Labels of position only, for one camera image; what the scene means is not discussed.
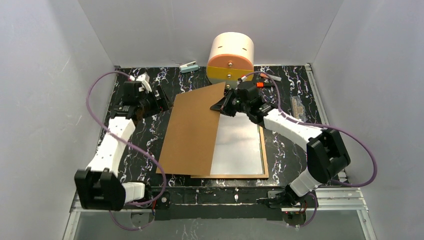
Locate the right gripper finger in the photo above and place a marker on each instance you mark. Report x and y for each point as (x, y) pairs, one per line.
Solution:
(228, 95)
(222, 109)

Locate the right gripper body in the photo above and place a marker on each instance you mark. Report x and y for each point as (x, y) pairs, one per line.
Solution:
(230, 101)

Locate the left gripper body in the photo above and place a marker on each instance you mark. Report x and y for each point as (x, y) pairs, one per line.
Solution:
(158, 98)

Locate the landscape photo print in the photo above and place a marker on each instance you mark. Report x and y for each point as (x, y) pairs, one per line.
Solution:
(237, 149)

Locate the brown cardboard backing board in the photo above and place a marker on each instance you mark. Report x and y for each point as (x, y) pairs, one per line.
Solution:
(190, 137)

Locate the wooden picture frame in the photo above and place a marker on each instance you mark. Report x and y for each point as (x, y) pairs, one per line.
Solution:
(249, 176)

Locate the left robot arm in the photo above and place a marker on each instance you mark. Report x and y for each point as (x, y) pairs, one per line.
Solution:
(98, 186)

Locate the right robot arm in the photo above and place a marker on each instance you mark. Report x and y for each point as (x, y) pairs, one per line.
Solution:
(326, 153)

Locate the orange capped black marker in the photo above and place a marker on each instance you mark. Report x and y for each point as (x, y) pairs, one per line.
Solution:
(264, 85)

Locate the orange capped grey marker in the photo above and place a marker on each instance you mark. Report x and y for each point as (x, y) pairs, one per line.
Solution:
(273, 77)

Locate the teal white stapler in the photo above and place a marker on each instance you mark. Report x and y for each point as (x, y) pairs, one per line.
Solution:
(189, 67)

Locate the round pastel drawer box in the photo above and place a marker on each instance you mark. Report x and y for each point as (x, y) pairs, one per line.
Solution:
(231, 57)

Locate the clear bag of clips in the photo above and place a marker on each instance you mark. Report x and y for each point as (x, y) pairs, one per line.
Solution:
(298, 109)

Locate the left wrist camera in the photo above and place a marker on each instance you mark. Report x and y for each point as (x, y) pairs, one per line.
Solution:
(142, 82)

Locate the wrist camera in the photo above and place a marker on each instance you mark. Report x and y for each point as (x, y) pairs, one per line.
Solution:
(142, 82)
(242, 79)

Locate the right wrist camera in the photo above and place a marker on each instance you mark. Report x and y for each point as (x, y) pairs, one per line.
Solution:
(242, 79)

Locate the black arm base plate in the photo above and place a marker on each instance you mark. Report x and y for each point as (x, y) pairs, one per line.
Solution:
(180, 203)

